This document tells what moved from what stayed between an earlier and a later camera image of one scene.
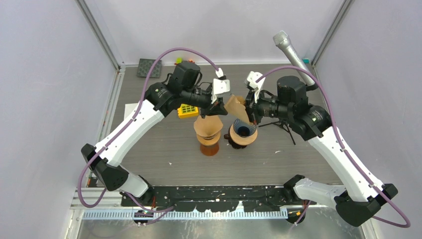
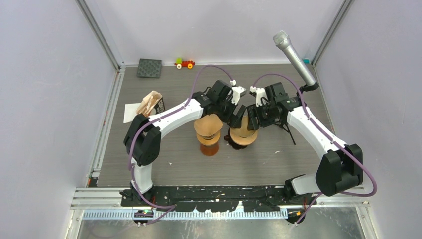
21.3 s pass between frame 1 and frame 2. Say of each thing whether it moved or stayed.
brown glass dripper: stayed
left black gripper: moved
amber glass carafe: stayed
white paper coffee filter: stayed
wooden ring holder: stayed
